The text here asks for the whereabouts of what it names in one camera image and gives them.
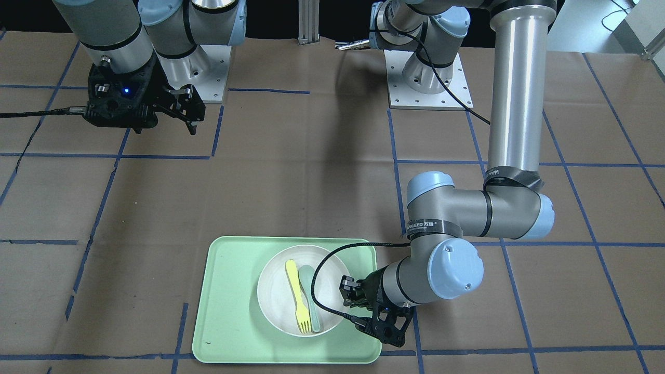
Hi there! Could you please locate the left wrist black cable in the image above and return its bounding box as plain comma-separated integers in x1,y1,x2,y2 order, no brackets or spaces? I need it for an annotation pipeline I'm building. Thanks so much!
311,240,414,323

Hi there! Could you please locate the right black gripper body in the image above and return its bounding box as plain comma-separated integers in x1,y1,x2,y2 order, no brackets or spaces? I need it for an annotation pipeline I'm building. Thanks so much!
142,67,206,123

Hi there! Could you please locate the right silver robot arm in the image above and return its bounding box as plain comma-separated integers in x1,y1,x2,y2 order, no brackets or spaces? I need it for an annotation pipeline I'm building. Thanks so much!
54,1,247,135

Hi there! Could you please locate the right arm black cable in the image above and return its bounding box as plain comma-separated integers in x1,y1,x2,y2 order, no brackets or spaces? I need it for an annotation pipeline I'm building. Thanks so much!
0,106,86,119

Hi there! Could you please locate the yellow plastic fork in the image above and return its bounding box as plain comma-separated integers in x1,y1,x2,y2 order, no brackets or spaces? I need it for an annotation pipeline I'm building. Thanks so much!
285,259,312,334

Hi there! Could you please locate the aluminium frame post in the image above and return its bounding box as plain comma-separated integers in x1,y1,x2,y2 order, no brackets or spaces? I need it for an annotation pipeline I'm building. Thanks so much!
297,0,320,45

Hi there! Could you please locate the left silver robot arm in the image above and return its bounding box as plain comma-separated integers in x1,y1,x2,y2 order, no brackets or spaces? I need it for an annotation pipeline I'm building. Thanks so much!
340,1,558,312

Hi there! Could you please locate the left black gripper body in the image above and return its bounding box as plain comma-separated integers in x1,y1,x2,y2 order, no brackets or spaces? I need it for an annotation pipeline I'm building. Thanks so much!
339,270,388,312

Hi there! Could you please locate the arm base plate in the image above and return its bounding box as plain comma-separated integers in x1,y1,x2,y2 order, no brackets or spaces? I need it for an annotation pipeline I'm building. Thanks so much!
159,45,232,104
384,50,473,111

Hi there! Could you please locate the light green tray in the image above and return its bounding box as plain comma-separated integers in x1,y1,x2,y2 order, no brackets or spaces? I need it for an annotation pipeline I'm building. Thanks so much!
192,236,382,364

